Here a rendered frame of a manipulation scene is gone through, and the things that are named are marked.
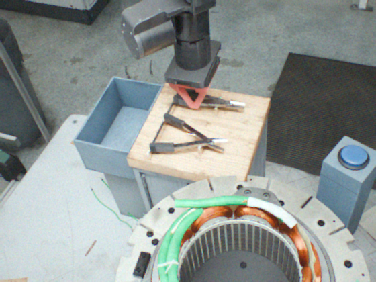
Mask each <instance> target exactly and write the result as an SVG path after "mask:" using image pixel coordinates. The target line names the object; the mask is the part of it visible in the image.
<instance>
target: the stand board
mask: <svg viewBox="0 0 376 282"><path fill-rule="evenodd" d="M206 94H208V95H211V96H214V97H217V98H218V97H222V99H223V100H237V101H240V102H243V103H245V104H246V105H238V104H234V103H233V105H236V106H240V107H244V109H235V108H229V107H221V108H220V110H219V113H218V116H215V114H214V107H205V106H199V108H198V109H193V108H190V107H187V106H184V105H178V104H177V105H176V108H175V110H174V112H173V114H172V115H173V116H175V117H176V118H179V119H181V120H183V121H185V123H187V124H189V125H190V126H191V127H192V128H195V129H196V130H197V131H199V132H201V133H202V134H203V135H206V136H207V137H208V138H221V139H228V142H215V145H217V146H219V147H220V148H223V149H225V150H224V151H222V150H218V149H214V148H211V147H209V146H205V148H204V151H203V154H202V156H199V155H198V150H197V148H198V147H195V148H187V149H178V150H175V151H174V152H154V154H153V155H152V157H151V159H150V160H148V158H147V156H146V154H147V152H148V149H149V143H150V142H153V140H154V137H155V135H156V133H157V132H158V129H159V128H160V126H161V124H162V121H163V119H164V117H163V115H164V114H165V113H167V111H168V110H169V107H170V105H171V103H172V101H173V96H174V95H176V91H175V90H174V89H173V88H171V87H170V86H169V84H168V83H165V85H164V87H163V88H162V91H161V93H160V95H159V96H158V99H157V100H156V102H155V104H154V107H153V108H152V110H151V112H150V114H149V115H148V118H147V120H146V121H145V123H144V125H143V127H142V129H141V131H140V133H139V135H138V137H137V139H136V141H135V143H134V145H133V147H132V149H131V150H130V152H129V154H128V156H127V157H126V159H127V162H128V164H129V166H130V167H135V168H138V169H143V170H149V171H154V172H157V173H162V174H165V175H170V176H173V177H181V178H184V179H189V180H192V181H202V180H204V179H207V180H208V183H209V184H211V182H210V178H212V177H221V176H227V175H236V176H237V180H236V181H237V182H247V175H249V173H250V170H251V167H252V164H253V162H254V156H255V154H256V150H257V148H258V145H259V142H260V140H261V134H262V132H263V128H264V126H265V122H266V120H267V117H268V114H269V109H270V104H271V99H269V98H265V97H258V96H254V95H247V94H243V93H233V92H228V91H221V90H217V89H210V88H209V90H208V92H207V93H206ZM187 132H188V131H187V130H185V129H182V128H178V127H176V126H174V125H172V124H170V123H168V124H167V126H166V128H165V130H164V132H163V134H162V137H161V139H160V141H159V142H174V144H177V143H182V142H194V141H199V140H200V139H199V138H197V137H196V136H194V135H189V134H186V133H187Z"/></svg>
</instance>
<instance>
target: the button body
mask: <svg viewBox="0 0 376 282"><path fill-rule="evenodd" d="M348 145H356V146H360V147H361V148H363V149H365V150H366V151H367V152H368V154H369V156H370V161H369V164H368V165H367V166H366V167H365V168H364V169H363V170H359V171H352V170H349V169H346V168H344V167H343V166H342V165H341V164H340V163H339V161H338V157H337V156H338V151H339V150H340V149H341V148H342V147H344V146H348ZM375 178H376V151H375V150H373V149H370V148H368V147H366V146H365V145H364V144H361V143H360V142H357V141H355V140H353V139H351V138H349V137H348V136H344V137H343V138H342V140H341V141H340V142H339V143H338V144H337V145H336V146H335V148H334V149H333V150H332V152H331V153H330V154H329V155H328V156H327V157H326V158H325V159H324V161H323V163H322V169H321V172H320V181H319V184H318V190H317V193H316V199H317V200H319V201H320V202H321V203H322V204H324V205H325V206H327V208H328V209H329V210H330V211H332V212H333V213H334V214H335V215H336V216H337V217H338V219H339V220H340V221H342V223H343V224H344V228H348V230H349V231H350V234H351V235H353V234H354V233H355V231H356V230H357V226H358V224H359V221H360V218H361V216H362V213H363V211H364V208H365V204H366V202H367V200H368V197H369V194H370V192H371V189H372V185H373V182H374V180H375ZM344 228H343V229H344ZM339 231H340V230H339ZM339 231H338V232H339Z"/></svg>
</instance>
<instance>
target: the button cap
mask: <svg viewBox="0 0 376 282"><path fill-rule="evenodd" d="M341 159H342V162H343V163H346V164H347V165H349V166H352V167H359V166H362V165H364V164H365V162H366V160H367V153H366V152H365V149H363V148H361V147H360V146H356V145H349V146H346V147H345V148H343V149H342V154H341Z"/></svg>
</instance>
